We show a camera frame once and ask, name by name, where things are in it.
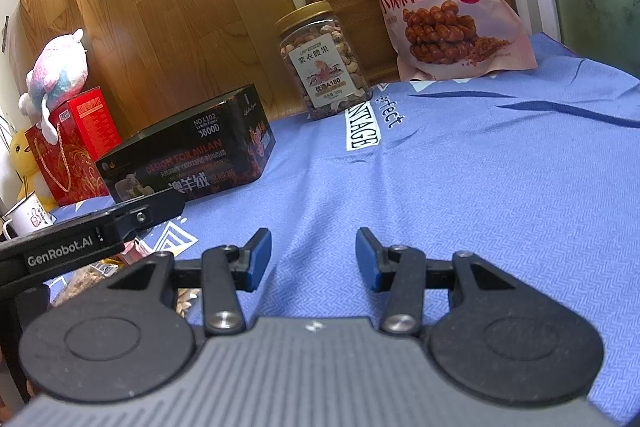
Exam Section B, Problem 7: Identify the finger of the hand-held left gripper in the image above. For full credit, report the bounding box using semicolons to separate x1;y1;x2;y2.
114;194;187;241

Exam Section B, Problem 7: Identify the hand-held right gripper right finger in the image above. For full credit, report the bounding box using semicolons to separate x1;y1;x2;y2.
355;227;532;336

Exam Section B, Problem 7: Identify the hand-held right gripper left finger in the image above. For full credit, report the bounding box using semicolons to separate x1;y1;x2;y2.
65;228;273;337

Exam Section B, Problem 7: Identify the clear sunflower seed bag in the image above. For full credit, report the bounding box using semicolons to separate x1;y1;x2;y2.
47;257;201;314

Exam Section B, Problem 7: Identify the small orange label packet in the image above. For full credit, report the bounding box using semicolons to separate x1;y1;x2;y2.
119;238;157;266

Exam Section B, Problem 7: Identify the white enamel mug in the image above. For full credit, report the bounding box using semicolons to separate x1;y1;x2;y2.
0;193;56;242

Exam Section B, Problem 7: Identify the black printed carton box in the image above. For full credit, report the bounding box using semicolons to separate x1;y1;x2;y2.
95;84;277;204

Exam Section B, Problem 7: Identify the yellow plush toy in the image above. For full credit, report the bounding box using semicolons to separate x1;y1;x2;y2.
10;127;56;212

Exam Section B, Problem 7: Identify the red gift bag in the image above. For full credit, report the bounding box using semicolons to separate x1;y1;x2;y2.
25;87;123;206

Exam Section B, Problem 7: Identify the blue printed cloth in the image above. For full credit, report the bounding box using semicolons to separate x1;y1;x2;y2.
0;32;640;427

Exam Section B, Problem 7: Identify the pink plush toy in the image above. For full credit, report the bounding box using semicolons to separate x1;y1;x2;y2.
18;28;90;142

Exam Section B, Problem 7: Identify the clear nut jar gold lid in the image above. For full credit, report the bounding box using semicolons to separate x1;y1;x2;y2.
273;1;375;122

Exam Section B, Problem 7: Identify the wooden board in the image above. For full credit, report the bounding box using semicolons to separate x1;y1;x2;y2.
19;0;313;142

